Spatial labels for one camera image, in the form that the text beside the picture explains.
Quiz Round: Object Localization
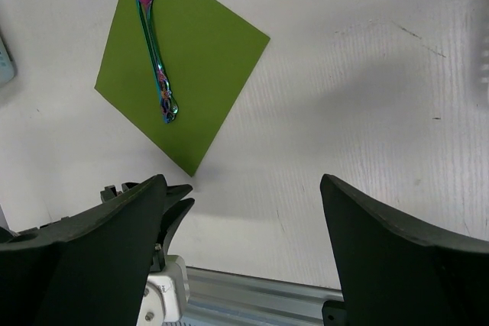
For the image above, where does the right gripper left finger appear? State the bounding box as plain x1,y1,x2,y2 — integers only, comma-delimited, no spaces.
1,175,167,325

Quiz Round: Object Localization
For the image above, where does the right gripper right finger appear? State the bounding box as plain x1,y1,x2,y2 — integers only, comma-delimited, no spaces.
320,174,488,325

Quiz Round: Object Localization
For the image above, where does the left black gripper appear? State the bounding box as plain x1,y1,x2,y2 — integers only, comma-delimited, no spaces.
100,182,195,271

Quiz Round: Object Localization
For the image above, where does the green paper napkin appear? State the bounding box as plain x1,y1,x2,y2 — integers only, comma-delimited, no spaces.
95,0,270,175

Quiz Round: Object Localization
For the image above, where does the iridescent fork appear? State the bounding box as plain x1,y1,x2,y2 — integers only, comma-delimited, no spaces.
136,0,179,124

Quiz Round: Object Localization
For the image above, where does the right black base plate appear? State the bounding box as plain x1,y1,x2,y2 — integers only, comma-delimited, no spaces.
322,300,349,326

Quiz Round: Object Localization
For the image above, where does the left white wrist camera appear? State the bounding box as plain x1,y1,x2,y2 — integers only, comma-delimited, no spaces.
137,255,190,325

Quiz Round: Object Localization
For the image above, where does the aluminium mounting rail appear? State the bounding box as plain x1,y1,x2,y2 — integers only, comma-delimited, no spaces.
177,267,343,325

